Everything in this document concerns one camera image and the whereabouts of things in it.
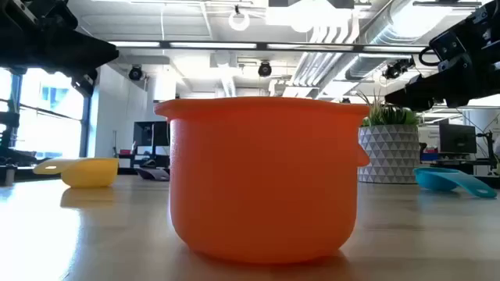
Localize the silver ventilation duct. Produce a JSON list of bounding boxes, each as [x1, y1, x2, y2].
[[345, 3, 434, 81]]

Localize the orange measuring cup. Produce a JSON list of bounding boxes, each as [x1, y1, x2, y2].
[[154, 96, 371, 263]]

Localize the white coiled cable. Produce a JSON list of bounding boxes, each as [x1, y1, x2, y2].
[[228, 5, 251, 32]]

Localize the large window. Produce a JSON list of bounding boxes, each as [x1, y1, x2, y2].
[[0, 68, 85, 159]]

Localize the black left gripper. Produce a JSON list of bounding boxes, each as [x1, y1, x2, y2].
[[15, 0, 120, 77]]

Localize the black beam with light strips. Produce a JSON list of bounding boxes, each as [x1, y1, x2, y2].
[[107, 38, 430, 55]]

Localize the succulent in white geometric pot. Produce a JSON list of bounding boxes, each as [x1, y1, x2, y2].
[[358, 90, 421, 184]]

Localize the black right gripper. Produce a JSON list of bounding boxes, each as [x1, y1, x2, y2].
[[384, 0, 500, 112]]

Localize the yellow measuring cup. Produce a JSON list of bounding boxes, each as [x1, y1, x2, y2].
[[32, 157, 120, 189]]

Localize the turquoise measuring cup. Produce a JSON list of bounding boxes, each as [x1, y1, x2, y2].
[[413, 167, 498, 199]]

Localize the black computer monitor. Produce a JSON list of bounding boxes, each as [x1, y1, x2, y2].
[[152, 120, 171, 148], [439, 123, 477, 155], [133, 121, 154, 148]]

